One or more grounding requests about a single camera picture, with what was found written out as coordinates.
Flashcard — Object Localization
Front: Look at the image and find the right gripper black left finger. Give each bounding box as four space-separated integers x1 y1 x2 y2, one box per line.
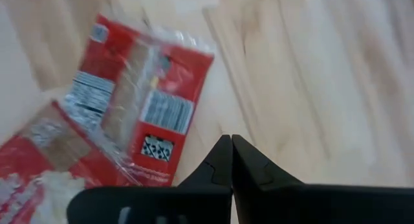
67 135 234 224

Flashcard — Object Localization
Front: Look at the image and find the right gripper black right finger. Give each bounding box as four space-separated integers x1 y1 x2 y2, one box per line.
232 135 414 224

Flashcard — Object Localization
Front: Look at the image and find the red popcorn bag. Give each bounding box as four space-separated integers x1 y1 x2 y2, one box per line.
63 13 215 188
0 100 142 224

